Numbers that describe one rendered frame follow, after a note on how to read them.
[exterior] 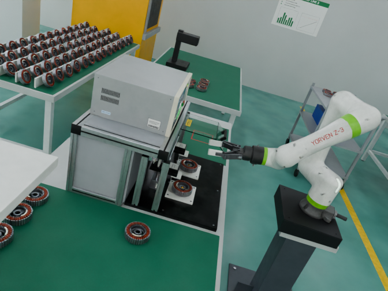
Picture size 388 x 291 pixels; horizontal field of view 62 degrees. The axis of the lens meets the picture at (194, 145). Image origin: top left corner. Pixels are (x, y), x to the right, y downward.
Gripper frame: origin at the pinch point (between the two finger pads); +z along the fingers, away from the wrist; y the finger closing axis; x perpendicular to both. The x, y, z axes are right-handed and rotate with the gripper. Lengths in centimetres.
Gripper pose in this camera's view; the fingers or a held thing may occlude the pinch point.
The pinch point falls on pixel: (211, 146)
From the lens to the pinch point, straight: 165.0
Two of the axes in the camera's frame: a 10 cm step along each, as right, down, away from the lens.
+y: 0.7, -3.7, 9.3
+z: -9.9, -1.7, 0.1
